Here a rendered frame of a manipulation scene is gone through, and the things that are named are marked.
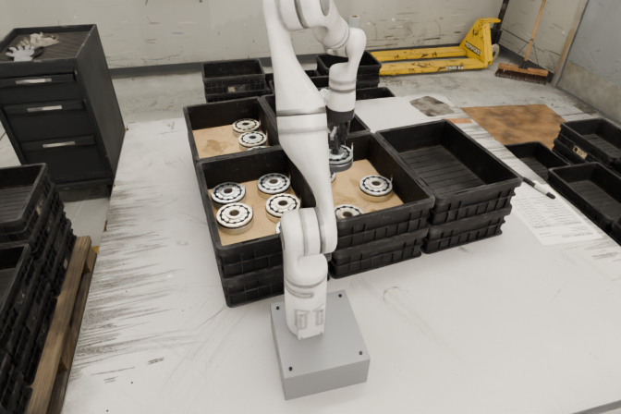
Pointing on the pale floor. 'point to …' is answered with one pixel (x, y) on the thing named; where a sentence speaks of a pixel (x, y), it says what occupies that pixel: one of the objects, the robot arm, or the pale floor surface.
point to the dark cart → (63, 107)
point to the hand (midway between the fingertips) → (338, 150)
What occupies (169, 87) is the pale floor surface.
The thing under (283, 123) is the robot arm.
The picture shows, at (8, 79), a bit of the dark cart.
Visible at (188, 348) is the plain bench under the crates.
